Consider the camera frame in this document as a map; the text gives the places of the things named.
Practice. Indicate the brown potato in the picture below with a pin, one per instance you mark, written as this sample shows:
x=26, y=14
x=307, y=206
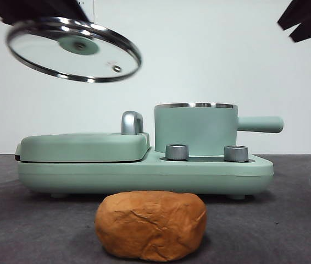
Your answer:
x=150, y=225

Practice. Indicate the mint green breakfast machine base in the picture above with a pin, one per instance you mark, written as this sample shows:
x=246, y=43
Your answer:
x=144, y=178

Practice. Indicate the glass lid with green knob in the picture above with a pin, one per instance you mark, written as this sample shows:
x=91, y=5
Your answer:
x=48, y=55

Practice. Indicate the mint green griddle cover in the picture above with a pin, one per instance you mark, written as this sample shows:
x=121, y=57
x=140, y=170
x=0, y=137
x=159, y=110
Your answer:
x=81, y=148

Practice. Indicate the silver control knob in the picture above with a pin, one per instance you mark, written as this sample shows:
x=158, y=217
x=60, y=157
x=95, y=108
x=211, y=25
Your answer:
x=177, y=151
x=235, y=153

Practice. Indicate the white wall socket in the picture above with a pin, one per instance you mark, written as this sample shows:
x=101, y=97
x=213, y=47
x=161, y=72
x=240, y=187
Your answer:
x=91, y=11

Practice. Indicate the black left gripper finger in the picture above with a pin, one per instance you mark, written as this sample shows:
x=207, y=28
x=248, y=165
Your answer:
x=7, y=21
x=34, y=8

